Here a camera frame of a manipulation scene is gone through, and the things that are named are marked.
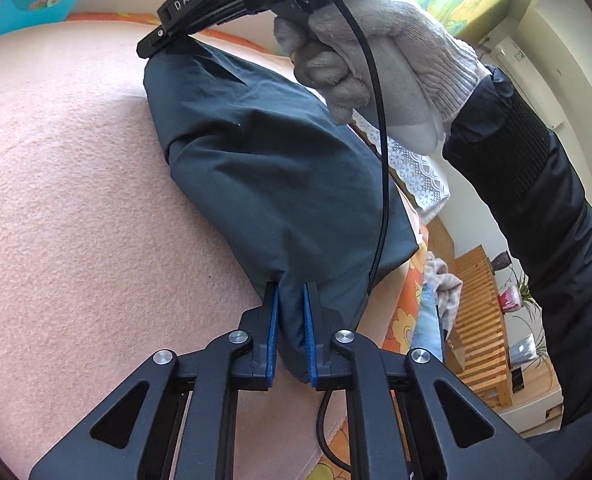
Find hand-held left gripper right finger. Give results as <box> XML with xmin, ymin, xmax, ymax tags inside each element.
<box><xmin>301</xmin><ymin>281</ymin><xmax>557</xmax><ymax>480</ymax></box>

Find white lace cloth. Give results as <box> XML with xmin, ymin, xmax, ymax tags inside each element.
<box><xmin>351</xmin><ymin>110</ymin><xmax>452</xmax><ymax>212</ymax></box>

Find pink blanket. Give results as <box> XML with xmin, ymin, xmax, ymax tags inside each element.
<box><xmin>0</xmin><ymin>20</ymin><xmax>427</xmax><ymax>480</ymax></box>

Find person's black jacket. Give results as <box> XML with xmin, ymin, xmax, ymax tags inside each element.
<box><xmin>521</xmin><ymin>407</ymin><xmax>592</xmax><ymax>480</ymax></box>

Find person's right forearm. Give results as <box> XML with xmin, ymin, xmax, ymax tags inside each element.
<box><xmin>441</xmin><ymin>62</ymin><xmax>592</xmax><ymax>431</ymax></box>

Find wooden slatted bench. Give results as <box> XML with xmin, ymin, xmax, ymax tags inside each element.
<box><xmin>452</xmin><ymin>245</ymin><xmax>516</xmax><ymax>409</ymax></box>

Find dark grey pants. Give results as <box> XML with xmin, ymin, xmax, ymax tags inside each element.
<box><xmin>142</xmin><ymin>35</ymin><xmax>420</xmax><ymax>386</ymax></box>

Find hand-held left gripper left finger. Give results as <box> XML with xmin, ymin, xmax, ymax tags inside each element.
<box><xmin>28</xmin><ymin>281</ymin><xmax>281</xmax><ymax>480</ymax></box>

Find orange floral bedsheet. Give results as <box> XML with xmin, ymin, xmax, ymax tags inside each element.
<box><xmin>66</xmin><ymin>10</ymin><xmax>449</xmax><ymax>480</ymax></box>

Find beige cloth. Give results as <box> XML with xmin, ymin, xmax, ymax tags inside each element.
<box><xmin>422</xmin><ymin>251</ymin><xmax>465</xmax><ymax>322</ymax></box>

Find person's right hand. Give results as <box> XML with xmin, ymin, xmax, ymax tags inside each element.
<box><xmin>273</xmin><ymin>0</ymin><xmax>493</xmax><ymax>155</ymax></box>

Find green houseplant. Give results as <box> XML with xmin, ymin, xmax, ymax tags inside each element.
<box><xmin>505</xmin><ymin>259</ymin><xmax>563</xmax><ymax>377</ymax></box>

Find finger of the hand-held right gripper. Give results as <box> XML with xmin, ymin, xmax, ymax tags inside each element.
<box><xmin>136</xmin><ymin>24</ymin><xmax>212</xmax><ymax>59</ymax></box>

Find pink pot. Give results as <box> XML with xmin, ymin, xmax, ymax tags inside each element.
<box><xmin>497</xmin><ymin>284</ymin><xmax>525</xmax><ymax>314</ymax></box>

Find wall poster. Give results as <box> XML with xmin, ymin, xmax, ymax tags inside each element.
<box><xmin>415</xmin><ymin>0</ymin><xmax>533</xmax><ymax>45</ymax></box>

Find black cable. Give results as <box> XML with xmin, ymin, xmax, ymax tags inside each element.
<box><xmin>315</xmin><ymin>387</ymin><xmax>353</xmax><ymax>473</ymax></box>
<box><xmin>332</xmin><ymin>0</ymin><xmax>393</xmax><ymax>297</ymax></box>

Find cardboard box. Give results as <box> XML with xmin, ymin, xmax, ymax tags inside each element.
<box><xmin>445</xmin><ymin>336</ymin><xmax>471</xmax><ymax>375</ymax></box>

